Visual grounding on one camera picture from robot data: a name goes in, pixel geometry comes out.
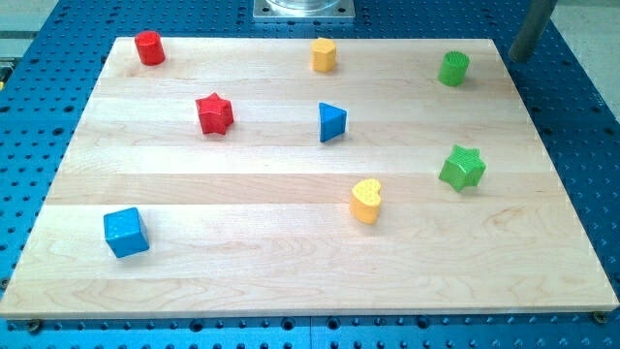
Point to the light wooden board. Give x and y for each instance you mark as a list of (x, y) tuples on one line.
[(257, 222)]

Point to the yellow hexagon block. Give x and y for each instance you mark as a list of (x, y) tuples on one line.
[(323, 55)]

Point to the blue cube block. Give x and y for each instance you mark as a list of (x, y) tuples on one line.
[(125, 232)]

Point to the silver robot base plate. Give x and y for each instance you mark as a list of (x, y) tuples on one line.
[(303, 9)]

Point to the blue triangle block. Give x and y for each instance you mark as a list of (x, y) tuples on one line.
[(333, 122)]

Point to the red cylinder block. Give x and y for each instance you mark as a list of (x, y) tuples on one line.
[(150, 49)]

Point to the yellow heart block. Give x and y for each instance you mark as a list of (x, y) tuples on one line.
[(366, 200)]

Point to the red star block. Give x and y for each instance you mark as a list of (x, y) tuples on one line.
[(215, 114)]

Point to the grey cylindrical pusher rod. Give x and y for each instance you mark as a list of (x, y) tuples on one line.
[(537, 17)]

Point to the green cylinder block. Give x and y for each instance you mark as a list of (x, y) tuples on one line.
[(453, 69)]

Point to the green star block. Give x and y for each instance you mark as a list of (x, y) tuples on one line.
[(462, 168)]

